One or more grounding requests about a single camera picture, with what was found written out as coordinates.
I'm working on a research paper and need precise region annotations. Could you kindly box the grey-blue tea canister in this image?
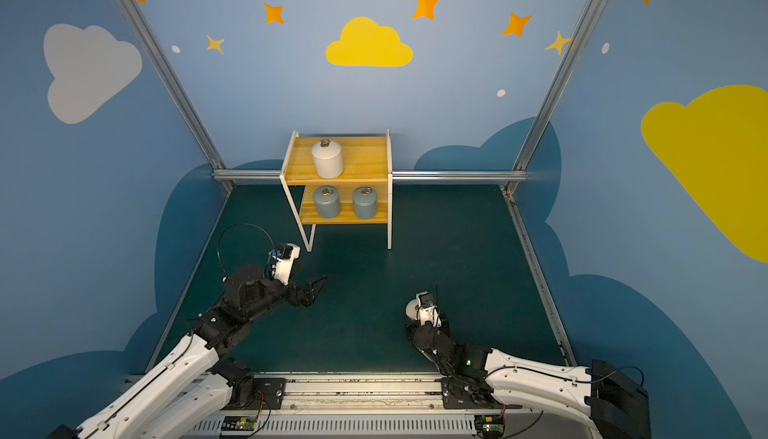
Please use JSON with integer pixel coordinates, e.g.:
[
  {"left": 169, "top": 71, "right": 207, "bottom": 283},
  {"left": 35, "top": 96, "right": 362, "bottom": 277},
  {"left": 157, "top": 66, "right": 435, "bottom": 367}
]
[
  {"left": 352, "top": 186, "right": 378, "bottom": 220},
  {"left": 313, "top": 185, "right": 341, "bottom": 219}
]

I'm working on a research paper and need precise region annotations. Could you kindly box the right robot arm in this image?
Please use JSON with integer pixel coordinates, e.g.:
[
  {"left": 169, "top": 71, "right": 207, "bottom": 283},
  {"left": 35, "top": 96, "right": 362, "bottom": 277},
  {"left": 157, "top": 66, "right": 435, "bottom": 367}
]
[{"left": 405, "top": 310, "right": 651, "bottom": 438}]

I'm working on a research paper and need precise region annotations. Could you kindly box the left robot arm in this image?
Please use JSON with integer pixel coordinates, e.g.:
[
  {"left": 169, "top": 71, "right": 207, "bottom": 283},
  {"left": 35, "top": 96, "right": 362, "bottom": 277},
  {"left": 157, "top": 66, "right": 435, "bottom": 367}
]
[{"left": 48, "top": 260, "right": 328, "bottom": 438}]

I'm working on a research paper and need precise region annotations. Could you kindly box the right controller board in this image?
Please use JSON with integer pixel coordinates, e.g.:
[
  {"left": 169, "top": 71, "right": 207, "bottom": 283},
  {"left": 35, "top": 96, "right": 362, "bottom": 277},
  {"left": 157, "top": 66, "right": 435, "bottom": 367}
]
[{"left": 474, "top": 415, "right": 505, "bottom": 439}]

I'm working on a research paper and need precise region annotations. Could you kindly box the controller board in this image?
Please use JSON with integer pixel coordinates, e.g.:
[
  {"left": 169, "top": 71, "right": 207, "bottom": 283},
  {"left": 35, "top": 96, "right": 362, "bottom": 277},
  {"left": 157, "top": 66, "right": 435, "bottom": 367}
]
[
  {"left": 474, "top": 415, "right": 505, "bottom": 439},
  {"left": 220, "top": 416, "right": 259, "bottom": 434}
]

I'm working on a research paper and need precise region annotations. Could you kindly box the left controller board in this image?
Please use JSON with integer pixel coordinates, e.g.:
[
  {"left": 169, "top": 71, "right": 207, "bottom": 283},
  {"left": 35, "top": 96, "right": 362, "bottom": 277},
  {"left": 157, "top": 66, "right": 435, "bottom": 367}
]
[{"left": 220, "top": 416, "right": 259, "bottom": 434}]

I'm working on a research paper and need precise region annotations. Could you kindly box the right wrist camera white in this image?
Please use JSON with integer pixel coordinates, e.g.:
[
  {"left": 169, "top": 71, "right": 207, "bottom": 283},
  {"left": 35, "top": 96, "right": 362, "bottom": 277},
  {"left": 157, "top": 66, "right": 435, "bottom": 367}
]
[{"left": 416, "top": 291, "right": 440, "bottom": 327}]

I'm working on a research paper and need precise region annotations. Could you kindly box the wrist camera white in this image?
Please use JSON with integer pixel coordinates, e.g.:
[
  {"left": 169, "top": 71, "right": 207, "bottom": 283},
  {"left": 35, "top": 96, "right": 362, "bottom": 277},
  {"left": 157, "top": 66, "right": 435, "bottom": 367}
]
[
  {"left": 266, "top": 243, "right": 301, "bottom": 285},
  {"left": 416, "top": 291, "right": 440, "bottom": 327}
]

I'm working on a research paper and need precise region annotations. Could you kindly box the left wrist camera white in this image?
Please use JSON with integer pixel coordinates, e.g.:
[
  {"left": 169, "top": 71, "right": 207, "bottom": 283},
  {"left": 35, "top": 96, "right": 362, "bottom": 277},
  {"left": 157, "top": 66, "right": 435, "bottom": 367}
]
[{"left": 266, "top": 243, "right": 301, "bottom": 285}]

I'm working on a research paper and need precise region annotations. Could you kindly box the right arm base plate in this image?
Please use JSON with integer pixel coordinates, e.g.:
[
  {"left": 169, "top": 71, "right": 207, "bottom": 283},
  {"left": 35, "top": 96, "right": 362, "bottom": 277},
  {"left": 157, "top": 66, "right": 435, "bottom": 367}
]
[{"left": 440, "top": 377, "right": 502, "bottom": 410}]

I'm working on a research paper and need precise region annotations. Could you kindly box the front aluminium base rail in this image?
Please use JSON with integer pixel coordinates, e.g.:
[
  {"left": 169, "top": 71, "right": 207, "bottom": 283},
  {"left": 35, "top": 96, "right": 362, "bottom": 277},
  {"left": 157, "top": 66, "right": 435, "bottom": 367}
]
[{"left": 178, "top": 373, "right": 598, "bottom": 438}]

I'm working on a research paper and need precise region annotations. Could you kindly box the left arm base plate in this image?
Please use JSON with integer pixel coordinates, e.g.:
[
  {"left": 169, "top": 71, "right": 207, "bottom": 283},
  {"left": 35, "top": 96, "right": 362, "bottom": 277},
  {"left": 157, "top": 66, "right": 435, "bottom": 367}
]
[{"left": 238, "top": 377, "right": 287, "bottom": 411}]

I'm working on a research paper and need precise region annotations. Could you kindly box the right side floor rail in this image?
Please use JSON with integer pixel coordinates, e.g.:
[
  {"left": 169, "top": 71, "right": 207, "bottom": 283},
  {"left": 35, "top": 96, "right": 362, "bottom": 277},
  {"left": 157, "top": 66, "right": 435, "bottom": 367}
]
[{"left": 502, "top": 182, "right": 576, "bottom": 365}]

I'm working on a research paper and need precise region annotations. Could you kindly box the floor rail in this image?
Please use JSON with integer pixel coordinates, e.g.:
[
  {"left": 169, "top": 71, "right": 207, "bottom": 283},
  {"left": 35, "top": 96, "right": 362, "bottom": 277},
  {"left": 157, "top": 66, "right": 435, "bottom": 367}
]
[
  {"left": 502, "top": 182, "right": 576, "bottom": 365},
  {"left": 129, "top": 179, "right": 229, "bottom": 373}
]

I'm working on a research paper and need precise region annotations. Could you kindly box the left side floor rail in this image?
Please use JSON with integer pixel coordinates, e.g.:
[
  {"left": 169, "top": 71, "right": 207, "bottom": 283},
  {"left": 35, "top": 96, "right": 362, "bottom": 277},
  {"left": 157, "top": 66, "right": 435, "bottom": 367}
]
[{"left": 129, "top": 179, "right": 229, "bottom": 373}]

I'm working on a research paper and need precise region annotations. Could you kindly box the white frame wooden shelf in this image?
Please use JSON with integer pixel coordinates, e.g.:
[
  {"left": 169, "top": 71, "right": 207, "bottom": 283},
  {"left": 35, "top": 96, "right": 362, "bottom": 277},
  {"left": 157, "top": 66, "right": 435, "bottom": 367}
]
[{"left": 280, "top": 131, "right": 393, "bottom": 251}]

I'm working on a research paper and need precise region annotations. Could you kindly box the horizontal aluminium rail back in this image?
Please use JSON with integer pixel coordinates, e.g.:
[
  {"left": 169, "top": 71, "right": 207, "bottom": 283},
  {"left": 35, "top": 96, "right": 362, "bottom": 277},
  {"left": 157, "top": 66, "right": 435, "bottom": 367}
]
[{"left": 213, "top": 169, "right": 527, "bottom": 184}]

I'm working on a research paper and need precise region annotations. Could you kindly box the left vertical aluminium post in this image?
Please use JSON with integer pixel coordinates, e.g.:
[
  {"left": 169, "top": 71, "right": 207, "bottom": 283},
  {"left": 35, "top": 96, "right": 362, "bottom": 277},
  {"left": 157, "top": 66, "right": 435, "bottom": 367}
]
[{"left": 114, "top": 0, "right": 226, "bottom": 169}]

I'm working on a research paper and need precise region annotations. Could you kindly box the vertical aluminium post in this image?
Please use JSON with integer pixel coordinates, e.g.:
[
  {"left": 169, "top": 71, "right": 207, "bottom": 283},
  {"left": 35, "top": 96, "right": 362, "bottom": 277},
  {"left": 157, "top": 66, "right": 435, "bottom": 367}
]
[
  {"left": 512, "top": 0, "right": 609, "bottom": 174},
  {"left": 114, "top": 0, "right": 226, "bottom": 169}
]

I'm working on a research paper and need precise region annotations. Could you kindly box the right vertical aluminium post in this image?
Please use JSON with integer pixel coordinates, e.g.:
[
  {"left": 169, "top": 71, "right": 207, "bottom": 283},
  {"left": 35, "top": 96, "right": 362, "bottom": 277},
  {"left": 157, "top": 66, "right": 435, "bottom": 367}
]
[{"left": 512, "top": 0, "right": 609, "bottom": 174}]

